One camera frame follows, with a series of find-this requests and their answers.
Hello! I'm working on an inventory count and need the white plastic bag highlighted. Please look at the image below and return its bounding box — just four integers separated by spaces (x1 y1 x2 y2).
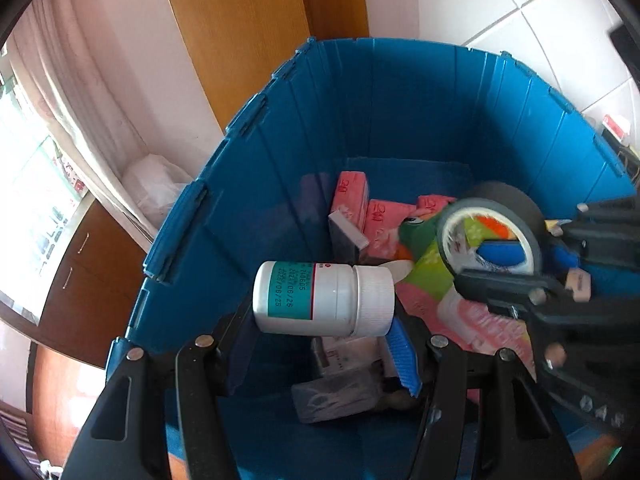
122 154 194 233

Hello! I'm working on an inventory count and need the wooden wall panel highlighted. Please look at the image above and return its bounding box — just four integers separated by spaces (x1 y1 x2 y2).
157 0 371 137

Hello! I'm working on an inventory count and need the grey patterned box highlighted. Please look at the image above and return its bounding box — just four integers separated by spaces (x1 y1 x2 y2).
292 372 385 425

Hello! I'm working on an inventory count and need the brown wooden cabinet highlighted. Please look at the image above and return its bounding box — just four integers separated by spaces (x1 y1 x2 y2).
30 195 151 461

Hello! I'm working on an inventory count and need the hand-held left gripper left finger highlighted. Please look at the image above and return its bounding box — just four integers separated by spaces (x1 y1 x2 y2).
60 302 261 480

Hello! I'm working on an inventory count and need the white printed box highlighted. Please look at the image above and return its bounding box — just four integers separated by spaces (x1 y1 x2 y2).
312 335 397 377

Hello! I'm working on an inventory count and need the red and white box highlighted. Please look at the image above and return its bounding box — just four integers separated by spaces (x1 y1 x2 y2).
602 113 631 141

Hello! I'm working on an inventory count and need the blue plastic storage crate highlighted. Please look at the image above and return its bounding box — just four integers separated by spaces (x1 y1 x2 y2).
107 36 640 480

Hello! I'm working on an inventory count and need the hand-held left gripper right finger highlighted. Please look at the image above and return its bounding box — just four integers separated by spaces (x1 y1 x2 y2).
384 320 583 480

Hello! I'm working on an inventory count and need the pale pink curtain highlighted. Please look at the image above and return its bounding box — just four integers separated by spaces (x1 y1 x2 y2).
10 0 168 241

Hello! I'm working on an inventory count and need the window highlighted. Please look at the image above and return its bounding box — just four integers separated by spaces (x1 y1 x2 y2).
0 45 96 321

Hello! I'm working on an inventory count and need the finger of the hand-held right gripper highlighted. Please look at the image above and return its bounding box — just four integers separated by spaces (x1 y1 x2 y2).
455 267 640 428
547 196 640 261

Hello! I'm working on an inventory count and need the grey adhesive tape roll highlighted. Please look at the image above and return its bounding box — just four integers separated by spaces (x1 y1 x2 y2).
436 182 549 281

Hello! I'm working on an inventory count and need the green and pink printed packet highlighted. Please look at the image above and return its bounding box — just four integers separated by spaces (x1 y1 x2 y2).
395 252 533 367

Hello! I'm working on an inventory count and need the white pill bottle teal label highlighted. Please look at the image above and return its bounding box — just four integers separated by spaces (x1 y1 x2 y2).
252 261 396 337

